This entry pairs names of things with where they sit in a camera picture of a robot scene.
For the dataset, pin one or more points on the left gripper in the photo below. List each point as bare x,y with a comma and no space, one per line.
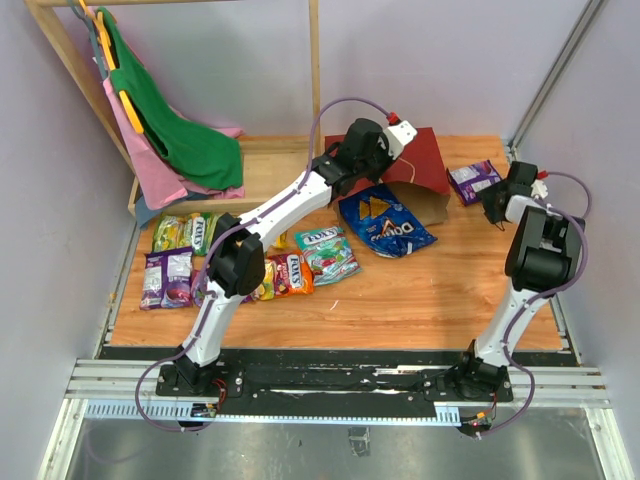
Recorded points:
382,147

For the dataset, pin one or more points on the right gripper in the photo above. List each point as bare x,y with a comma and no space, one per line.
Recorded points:
486,197

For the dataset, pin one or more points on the purple snack bag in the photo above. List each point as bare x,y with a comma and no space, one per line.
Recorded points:
469,181
167,279

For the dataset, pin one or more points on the red brown paper bag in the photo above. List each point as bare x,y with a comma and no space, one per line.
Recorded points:
418,179

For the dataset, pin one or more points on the blue snack pack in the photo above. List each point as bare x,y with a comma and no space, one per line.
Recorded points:
383,223

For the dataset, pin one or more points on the teal mint Fox's candy bag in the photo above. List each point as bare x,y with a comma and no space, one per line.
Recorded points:
329,255

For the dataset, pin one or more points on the yellow snack pack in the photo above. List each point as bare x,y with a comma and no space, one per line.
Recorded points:
281,242

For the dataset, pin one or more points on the orange Fox's candy bag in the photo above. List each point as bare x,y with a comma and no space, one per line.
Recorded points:
285,275

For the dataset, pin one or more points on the green Fox's candy bag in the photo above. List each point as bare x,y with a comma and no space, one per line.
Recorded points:
194,230

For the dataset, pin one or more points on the purple Fox's candy bag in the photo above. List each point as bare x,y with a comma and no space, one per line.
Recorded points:
199,294

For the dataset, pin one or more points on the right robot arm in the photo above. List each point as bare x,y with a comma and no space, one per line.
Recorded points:
547,256

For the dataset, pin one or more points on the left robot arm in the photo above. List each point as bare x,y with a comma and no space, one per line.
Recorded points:
235,266

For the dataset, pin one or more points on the wooden clothes rack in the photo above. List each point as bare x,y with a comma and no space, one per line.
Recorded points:
271,162

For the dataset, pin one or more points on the green shirt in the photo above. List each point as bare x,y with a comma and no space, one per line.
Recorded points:
197,152

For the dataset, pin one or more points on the pink shirt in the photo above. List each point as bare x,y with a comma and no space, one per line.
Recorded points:
161,185

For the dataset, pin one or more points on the blue grey cloth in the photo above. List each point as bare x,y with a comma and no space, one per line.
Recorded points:
144,214

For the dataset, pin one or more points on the grey hanger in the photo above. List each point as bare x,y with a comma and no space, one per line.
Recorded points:
99,36

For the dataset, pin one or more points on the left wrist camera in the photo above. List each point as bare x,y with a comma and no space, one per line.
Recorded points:
398,137

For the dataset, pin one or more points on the aluminium frame post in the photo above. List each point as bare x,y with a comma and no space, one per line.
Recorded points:
577,35

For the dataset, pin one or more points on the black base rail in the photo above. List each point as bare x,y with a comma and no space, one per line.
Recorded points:
338,384

